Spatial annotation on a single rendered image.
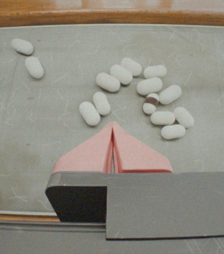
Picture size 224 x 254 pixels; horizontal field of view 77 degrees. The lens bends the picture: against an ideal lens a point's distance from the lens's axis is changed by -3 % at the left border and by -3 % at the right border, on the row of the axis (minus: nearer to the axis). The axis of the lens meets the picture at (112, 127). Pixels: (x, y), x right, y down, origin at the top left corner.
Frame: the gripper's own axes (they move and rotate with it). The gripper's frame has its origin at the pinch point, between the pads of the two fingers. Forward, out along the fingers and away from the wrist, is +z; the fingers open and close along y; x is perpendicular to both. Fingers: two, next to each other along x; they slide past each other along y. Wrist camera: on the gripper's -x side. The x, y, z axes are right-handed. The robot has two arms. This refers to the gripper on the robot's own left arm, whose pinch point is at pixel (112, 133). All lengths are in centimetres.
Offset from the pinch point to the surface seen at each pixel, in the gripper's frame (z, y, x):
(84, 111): 6.7, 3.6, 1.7
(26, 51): 15.1, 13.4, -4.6
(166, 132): 4.8, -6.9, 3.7
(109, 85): 9.8, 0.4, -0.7
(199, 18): 20.1, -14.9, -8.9
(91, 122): 5.8, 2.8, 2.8
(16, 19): 20.2, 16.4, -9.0
